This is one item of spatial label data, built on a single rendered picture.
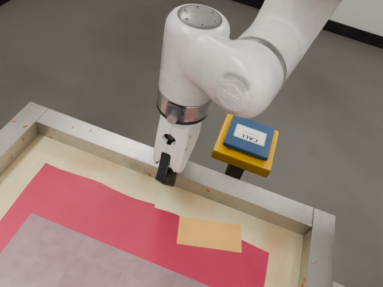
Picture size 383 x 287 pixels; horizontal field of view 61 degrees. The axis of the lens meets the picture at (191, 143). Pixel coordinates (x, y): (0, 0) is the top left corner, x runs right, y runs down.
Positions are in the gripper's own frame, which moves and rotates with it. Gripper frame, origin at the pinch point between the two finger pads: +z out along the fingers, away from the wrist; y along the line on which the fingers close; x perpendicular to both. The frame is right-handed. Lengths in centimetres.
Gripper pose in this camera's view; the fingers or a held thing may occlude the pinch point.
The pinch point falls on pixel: (171, 166)
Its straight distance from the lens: 57.7
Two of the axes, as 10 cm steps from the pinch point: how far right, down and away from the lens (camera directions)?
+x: -9.3, -3.5, 0.9
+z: -1.6, 6.3, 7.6
